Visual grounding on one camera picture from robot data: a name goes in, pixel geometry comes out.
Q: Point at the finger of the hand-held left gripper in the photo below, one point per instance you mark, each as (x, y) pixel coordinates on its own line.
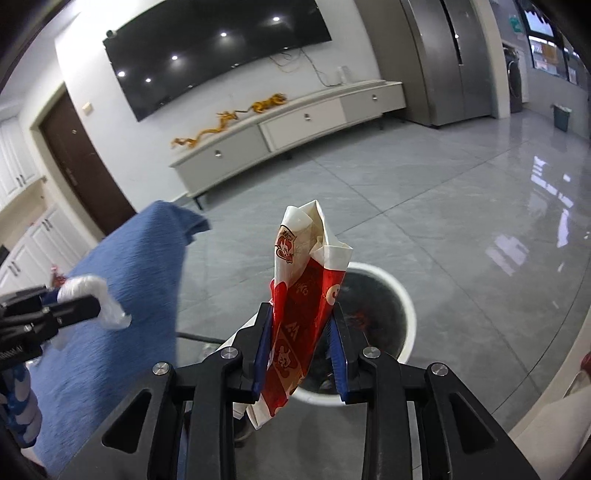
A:
(74, 310)
(25, 297)

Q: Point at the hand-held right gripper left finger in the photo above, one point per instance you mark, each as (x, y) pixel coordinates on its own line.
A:
(261, 353)

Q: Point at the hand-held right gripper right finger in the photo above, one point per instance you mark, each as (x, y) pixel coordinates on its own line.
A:
(335, 357)

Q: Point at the clear plastic wrap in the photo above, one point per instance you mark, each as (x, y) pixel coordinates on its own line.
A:
(104, 297)

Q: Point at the red and white paper bag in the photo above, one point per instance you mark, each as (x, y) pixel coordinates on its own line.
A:
(295, 318)

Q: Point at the white round trash bin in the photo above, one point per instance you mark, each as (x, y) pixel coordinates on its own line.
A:
(383, 318)

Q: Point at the blue cloth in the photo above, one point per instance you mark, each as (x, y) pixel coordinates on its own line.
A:
(124, 286)

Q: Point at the dark brown door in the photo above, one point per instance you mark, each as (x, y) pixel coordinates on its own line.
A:
(85, 166)

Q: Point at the long golden dragon ornament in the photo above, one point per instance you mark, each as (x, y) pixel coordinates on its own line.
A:
(203, 133)

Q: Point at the white television cabinet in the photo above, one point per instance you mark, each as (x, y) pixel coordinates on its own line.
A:
(286, 129)

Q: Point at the beige sofa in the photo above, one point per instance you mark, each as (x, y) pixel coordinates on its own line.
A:
(554, 415)

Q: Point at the short golden dragon ornament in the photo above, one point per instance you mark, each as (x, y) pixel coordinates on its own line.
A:
(270, 102)

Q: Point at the white router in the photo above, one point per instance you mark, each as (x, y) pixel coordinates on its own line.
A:
(342, 75)

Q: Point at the grey refrigerator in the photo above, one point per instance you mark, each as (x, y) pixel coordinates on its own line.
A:
(443, 60)

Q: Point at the green waste bin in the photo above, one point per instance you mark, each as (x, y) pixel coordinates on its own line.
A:
(562, 119)

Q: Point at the grey washing machine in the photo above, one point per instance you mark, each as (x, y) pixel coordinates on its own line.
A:
(514, 81)

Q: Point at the window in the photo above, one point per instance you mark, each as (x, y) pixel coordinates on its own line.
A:
(547, 41)

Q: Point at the white wall cabinets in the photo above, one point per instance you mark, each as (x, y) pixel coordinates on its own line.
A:
(27, 221)

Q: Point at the wall light switch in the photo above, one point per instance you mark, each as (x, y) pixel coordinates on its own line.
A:
(87, 109)

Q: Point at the black wall television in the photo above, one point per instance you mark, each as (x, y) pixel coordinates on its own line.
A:
(212, 50)

